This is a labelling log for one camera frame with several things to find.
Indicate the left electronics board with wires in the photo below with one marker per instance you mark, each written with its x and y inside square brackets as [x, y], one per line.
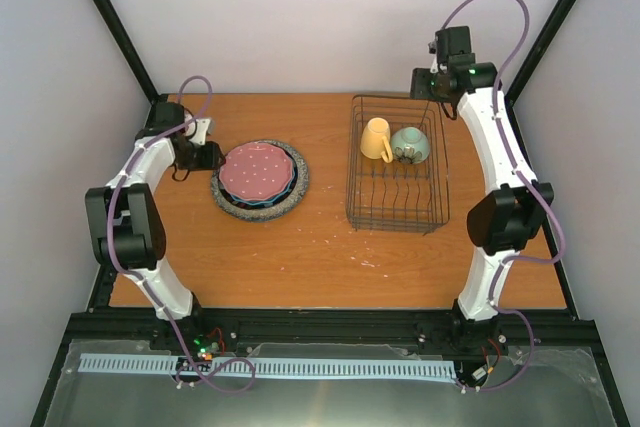
[208, 346]

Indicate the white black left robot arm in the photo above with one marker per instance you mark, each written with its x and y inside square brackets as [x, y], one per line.
[125, 226]

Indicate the black frame post right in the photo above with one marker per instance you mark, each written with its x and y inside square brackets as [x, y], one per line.
[543, 41]

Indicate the right connector with wires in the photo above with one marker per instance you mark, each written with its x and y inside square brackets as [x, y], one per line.
[492, 352]

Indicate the teal blue plate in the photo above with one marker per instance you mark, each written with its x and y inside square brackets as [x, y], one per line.
[285, 194]

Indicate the yellow ceramic mug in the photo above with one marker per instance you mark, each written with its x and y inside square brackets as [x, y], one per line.
[375, 140]

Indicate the light blue slotted cable duct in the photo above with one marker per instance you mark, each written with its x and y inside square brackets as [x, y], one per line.
[273, 368]

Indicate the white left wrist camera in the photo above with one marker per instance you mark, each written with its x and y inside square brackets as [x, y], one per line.
[198, 130]

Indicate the black frame post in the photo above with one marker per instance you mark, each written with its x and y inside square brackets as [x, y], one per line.
[543, 41]
[127, 48]

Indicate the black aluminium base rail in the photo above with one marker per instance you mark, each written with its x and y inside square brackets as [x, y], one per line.
[427, 332]

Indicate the dark wire dish rack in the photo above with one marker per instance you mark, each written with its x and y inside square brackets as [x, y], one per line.
[397, 196]

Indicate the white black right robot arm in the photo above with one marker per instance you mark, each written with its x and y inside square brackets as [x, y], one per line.
[513, 208]

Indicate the mint green ceramic bowl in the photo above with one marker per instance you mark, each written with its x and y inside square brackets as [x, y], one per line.
[410, 145]

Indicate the speckled large stoneware plate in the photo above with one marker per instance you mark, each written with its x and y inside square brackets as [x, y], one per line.
[270, 212]

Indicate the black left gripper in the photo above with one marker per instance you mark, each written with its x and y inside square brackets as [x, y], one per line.
[210, 158]

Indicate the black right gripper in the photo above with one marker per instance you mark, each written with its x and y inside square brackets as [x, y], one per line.
[417, 88]

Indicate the black frame post left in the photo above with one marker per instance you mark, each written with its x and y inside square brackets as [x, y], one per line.
[127, 48]

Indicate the pink polka dot plate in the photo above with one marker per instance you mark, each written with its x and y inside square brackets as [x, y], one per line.
[254, 152]

